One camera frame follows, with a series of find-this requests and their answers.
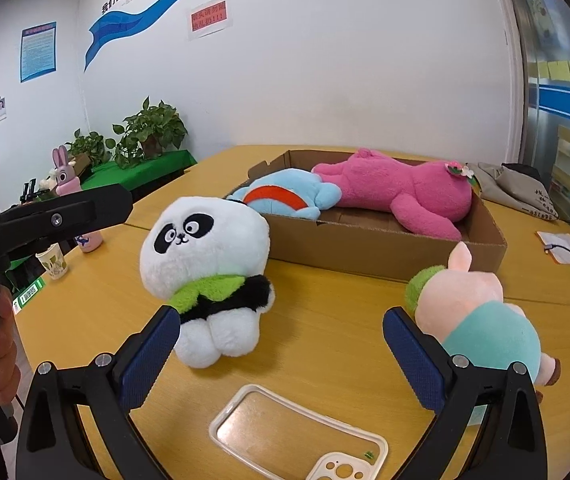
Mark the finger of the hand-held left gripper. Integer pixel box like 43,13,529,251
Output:
0,185,134,262

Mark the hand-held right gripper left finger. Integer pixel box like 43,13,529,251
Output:
15,305,182,480

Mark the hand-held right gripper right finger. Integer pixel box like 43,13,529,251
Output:
383,306,550,480

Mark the pink pig plush toy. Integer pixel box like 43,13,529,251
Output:
405,241,562,389

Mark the brown cardboard box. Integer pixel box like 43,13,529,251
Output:
222,149,508,284

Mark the white panda plush toy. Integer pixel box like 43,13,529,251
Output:
139,196,276,369

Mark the magenta bear plush toy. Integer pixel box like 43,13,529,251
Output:
311,147,480,242

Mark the light blue plush toy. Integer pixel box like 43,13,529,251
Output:
227,169,344,221

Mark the pink bottle with blue print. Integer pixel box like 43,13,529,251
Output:
76,231,104,254

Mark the printed paper cup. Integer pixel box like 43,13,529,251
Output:
35,243,70,281

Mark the pink rabbit toy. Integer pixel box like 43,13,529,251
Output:
52,145,84,197

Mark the green and white card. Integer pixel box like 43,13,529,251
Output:
12,278,47,316

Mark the small potted green plant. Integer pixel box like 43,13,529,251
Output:
65,129,116,169

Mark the green table cloth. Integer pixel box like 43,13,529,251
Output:
7,149,198,293

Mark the clear white phone case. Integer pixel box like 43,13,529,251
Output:
208,384,390,480

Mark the large potted green plant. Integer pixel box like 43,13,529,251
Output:
113,96,190,170

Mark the white paper card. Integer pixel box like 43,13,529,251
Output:
536,230,570,265

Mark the grey cloth bag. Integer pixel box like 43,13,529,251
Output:
477,161,562,222

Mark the blue wall poster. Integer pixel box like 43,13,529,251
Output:
20,21,58,85

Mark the blue ribbon wall decal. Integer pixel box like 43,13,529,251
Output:
83,0,430,74

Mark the red wall notice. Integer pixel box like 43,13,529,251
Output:
186,0,232,41

